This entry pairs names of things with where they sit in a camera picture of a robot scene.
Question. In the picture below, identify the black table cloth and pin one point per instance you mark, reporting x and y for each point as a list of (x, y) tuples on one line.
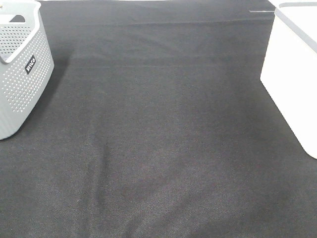
[(154, 124)]

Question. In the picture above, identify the white storage box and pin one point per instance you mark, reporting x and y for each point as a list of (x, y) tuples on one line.
[(289, 72)]

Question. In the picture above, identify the grey perforated plastic basket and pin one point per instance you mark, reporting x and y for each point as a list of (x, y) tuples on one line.
[(26, 63)]

